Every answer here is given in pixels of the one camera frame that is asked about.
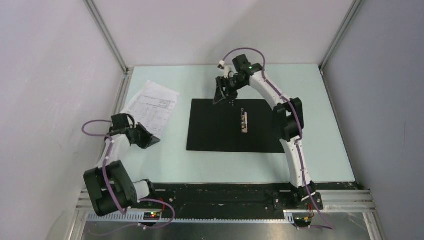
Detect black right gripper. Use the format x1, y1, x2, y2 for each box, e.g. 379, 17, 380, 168
212, 75, 246, 105

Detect red and black folder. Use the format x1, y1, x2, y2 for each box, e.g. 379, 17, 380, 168
186, 99, 285, 154

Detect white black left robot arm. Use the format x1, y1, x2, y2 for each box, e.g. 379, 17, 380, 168
81, 122, 160, 217

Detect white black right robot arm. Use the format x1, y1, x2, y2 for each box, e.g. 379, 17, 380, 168
213, 71, 316, 209

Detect metal folder clip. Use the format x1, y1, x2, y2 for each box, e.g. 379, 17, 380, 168
241, 107, 248, 134

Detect white printed paper files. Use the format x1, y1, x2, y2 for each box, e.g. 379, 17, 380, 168
121, 80, 180, 139

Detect left controller board with leds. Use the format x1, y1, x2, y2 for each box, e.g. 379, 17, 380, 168
143, 211, 162, 221

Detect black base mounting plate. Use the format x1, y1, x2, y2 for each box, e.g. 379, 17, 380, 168
128, 182, 357, 221

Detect right controller board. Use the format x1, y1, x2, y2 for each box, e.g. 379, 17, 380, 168
293, 217, 312, 228

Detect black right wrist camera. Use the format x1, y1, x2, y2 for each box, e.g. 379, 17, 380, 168
232, 54, 263, 75

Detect left aluminium corner post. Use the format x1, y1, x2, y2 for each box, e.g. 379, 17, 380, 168
83, 0, 129, 74

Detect aluminium corner post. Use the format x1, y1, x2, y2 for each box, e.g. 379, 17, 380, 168
319, 0, 365, 75
83, 0, 129, 74

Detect right aluminium corner post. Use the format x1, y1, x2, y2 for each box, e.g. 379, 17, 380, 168
319, 0, 365, 75

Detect aluminium front frame rail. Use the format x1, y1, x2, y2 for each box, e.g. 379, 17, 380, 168
66, 190, 386, 240

